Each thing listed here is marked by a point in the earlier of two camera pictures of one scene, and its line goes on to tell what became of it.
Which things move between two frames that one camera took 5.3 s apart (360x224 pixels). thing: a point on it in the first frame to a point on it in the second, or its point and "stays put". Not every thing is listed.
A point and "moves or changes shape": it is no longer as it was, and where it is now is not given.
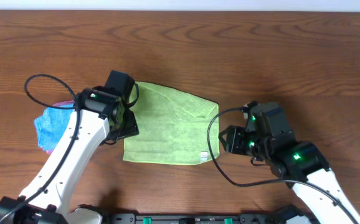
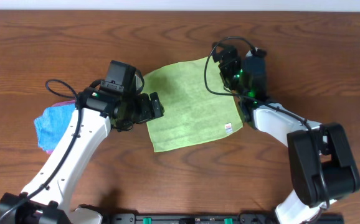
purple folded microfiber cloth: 65,103 stays put
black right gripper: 235,135 to 224,66
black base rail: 245,218 stays put
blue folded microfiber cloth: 51,126 stays put
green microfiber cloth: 173,127 moves or changes shape
